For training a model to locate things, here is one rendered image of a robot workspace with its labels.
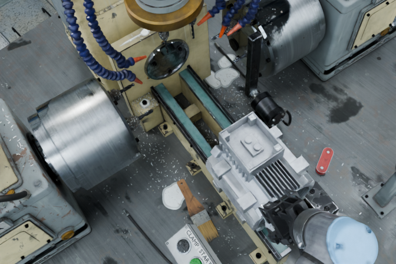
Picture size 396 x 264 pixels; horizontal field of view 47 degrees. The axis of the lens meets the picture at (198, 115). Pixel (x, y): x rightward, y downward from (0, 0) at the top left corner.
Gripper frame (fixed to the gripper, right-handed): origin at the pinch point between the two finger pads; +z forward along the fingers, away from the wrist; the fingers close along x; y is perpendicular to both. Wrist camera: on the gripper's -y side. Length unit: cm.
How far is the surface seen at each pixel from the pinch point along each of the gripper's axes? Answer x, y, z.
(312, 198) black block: -18.4, -8.8, 21.0
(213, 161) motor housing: 1.9, 16.1, 13.2
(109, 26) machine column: 4, 61, 32
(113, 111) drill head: 16.3, 39.1, 14.7
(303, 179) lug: -11.7, 3.3, 1.6
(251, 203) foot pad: 1.2, 4.9, 4.1
